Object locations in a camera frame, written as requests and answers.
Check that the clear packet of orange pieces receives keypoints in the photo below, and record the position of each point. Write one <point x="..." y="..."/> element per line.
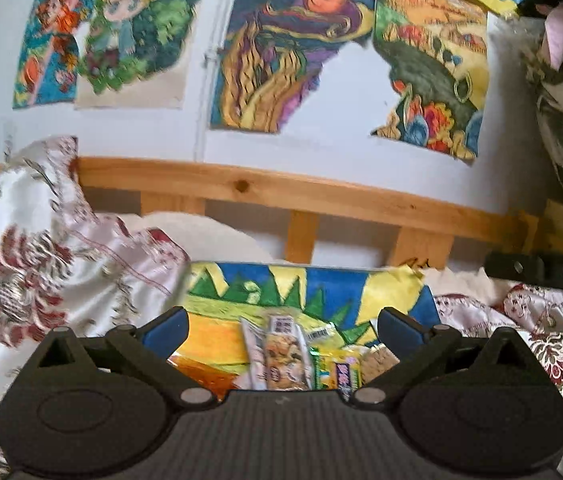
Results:
<point x="201" y="375"/>

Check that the floral satin blanket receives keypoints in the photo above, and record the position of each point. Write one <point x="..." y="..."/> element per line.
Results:
<point x="36" y="260"/>

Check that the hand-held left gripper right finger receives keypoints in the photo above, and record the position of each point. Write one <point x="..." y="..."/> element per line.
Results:
<point x="401" y="335"/>

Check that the white wall pipe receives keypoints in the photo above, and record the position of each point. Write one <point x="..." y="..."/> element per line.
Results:
<point x="201" y="110"/>

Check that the grey tray with dinosaur drawing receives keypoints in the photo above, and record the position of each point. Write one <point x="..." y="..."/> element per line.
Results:
<point x="311" y="290"/>

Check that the yellow snack packet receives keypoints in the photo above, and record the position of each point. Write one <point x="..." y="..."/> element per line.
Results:
<point x="336" y="372"/>

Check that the cartoon girl wall drawing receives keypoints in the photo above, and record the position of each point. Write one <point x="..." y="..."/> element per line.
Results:
<point x="46" y="60"/>

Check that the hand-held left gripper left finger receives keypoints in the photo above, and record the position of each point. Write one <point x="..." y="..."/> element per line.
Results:
<point x="166" y="332"/>

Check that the torn purple swirl wall drawing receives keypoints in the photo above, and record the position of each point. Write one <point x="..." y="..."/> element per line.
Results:
<point x="281" y="50"/>

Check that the white pillow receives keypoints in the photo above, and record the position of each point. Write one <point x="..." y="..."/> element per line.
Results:
<point x="201" y="235"/>

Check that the mixed nuts packet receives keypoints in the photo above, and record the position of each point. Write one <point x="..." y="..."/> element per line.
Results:
<point x="284" y="355"/>

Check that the green-haired child wall drawing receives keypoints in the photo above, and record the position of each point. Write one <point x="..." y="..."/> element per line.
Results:
<point x="136" y="35"/>

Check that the torn dark green wall drawing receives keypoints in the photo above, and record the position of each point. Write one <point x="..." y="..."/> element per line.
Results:
<point x="431" y="70"/>

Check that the metal tray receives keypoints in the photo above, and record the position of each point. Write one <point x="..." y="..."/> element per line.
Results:
<point x="234" y="262"/>

